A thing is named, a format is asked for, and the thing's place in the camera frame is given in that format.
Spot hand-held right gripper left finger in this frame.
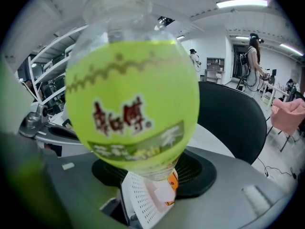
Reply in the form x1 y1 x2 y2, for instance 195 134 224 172
44 152 123 229

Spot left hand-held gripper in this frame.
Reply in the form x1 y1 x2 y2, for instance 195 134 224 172
0 55 93 157

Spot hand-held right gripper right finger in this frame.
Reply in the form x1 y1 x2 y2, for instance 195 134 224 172
154 146 289 229

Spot orange tissue packet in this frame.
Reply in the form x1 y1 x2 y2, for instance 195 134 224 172
153 169 180 207

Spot green drink bottle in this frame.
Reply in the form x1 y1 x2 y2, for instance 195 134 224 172
64 0 201 182

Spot white perforated plastic basket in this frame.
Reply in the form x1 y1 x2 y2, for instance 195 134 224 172
120 122 237 229

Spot black folding chair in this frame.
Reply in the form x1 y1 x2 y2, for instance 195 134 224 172
196 81 268 166

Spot pink armchair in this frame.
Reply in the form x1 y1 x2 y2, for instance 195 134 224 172
271 97 305 137

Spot white shelf with black cases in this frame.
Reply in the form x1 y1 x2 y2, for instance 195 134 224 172
14 24 89 119

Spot grey cubby cabinet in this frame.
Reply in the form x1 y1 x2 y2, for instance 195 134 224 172
203 57 226 85

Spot ceiling tube light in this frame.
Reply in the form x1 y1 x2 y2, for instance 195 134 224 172
215 0 269 9

